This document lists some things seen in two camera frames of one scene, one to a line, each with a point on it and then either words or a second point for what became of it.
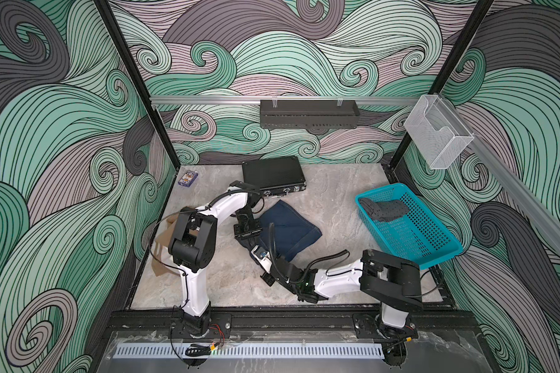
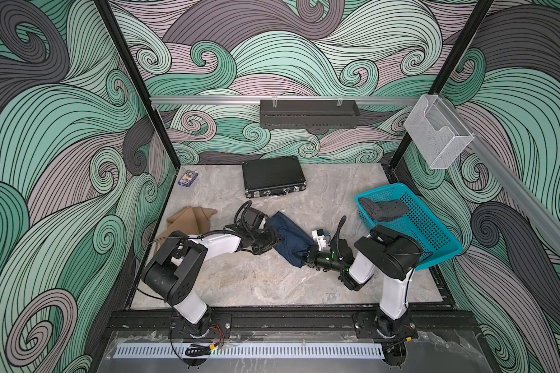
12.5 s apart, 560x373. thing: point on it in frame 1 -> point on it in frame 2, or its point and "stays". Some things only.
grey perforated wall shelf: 309,114 stays
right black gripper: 266,279 -> 313,258
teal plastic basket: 414,237 stays
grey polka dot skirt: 383,210 stays
